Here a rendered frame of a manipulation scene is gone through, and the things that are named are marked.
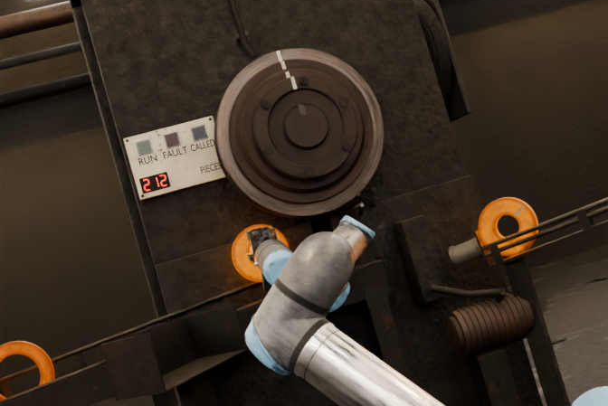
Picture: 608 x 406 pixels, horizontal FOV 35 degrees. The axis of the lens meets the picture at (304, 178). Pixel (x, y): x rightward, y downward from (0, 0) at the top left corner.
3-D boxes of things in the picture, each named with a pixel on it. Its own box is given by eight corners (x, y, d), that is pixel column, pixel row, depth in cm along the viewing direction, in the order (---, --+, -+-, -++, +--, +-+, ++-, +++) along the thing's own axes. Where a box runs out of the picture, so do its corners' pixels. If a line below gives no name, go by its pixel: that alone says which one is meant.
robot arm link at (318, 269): (306, 223, 176) (343, 209, 243) (270, 282, 177) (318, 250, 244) (360, 258, 175) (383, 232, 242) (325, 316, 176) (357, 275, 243)
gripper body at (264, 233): (271, 223, 258) (280, 232, 247) (279, 253, 260) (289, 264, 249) (243, 231, 257) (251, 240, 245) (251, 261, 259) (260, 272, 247)
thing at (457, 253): (460, 266, 270) (451, 245, 271) (489, 254, 267) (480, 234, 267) (454, 269, 265) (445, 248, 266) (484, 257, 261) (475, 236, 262)
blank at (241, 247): (223, 237, 267) (223, 236, 264) (275, 217, 270) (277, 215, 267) (243, 289, 266) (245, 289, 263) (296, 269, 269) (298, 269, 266)
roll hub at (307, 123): (269, 192, 261) (240, 92, 263) (365, 165, 267) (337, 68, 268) (271, 189, 256) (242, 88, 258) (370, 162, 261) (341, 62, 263)
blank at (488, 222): (515, 266, 263) (512, 268, 260) (470, 230, 268) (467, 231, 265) (550, 221, 258) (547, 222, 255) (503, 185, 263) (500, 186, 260)
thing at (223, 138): (241, 237, 269) (194, 76, 272) (398, 192, 278) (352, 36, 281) (242, 236, 263) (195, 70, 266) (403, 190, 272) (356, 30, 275)
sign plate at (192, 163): (140, 200, 274) (123, 139, 276) (229, 176, 279) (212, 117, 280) (140, 200, 272) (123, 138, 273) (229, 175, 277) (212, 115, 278)
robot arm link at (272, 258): (294, 299, 232) (259, 280, 230) (283, 286, 244) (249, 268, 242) (314, 265, 232) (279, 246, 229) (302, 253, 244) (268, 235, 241)
